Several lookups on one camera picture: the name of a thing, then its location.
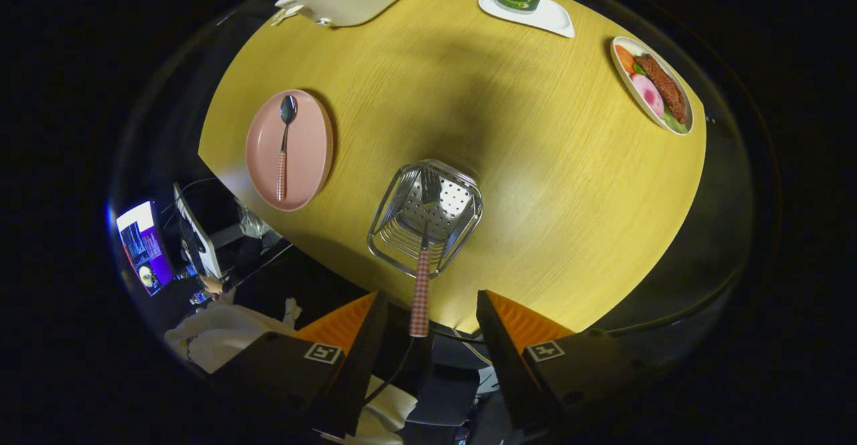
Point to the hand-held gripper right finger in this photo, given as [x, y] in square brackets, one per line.
[509, 371]

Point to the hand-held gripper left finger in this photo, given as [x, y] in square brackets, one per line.
[365, 365]

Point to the white cloth garment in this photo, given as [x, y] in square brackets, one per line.
[221, 334]

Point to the clear plastic bag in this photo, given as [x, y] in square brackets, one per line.
[258, 221]

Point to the perforated metal basket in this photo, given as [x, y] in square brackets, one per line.
[462, 197]

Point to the white framed screen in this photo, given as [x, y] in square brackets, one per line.
[201, 244]

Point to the pink plate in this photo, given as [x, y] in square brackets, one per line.
[308, 144]

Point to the lit computer monitor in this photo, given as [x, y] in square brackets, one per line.
[144, 244]

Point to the white plate of food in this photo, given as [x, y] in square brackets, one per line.
[659, 87]

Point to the white coaster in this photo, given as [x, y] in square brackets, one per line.
[552, 20]

